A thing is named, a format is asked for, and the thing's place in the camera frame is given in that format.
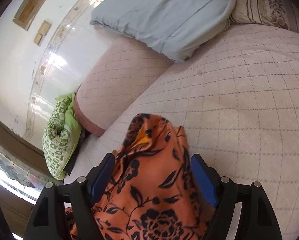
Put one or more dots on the small wooden wall plate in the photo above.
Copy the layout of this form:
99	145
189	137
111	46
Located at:
42	32

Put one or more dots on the orange black floral garment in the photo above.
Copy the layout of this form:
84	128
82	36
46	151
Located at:
152	193

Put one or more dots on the green white patterned cushion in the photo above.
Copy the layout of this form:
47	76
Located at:
61	136

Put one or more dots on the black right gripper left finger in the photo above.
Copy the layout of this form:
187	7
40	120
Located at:
48	218

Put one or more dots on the black cloth under cushion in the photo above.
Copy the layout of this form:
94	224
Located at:
71	163

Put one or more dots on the wooden wall switch panel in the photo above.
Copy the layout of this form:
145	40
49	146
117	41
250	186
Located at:
27	12

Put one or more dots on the window with frosted glass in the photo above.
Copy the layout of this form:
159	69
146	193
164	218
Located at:
20	179

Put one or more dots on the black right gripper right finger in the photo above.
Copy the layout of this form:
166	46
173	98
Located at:
238	211

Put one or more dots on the pale pink quilted bedspread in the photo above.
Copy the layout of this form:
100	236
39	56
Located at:
238	100

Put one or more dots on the pink quilted bolster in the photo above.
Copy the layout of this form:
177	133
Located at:
121	75

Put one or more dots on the beige striped floral pillow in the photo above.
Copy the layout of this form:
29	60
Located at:
279	13

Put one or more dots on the light blue pillow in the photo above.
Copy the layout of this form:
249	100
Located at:
174	28

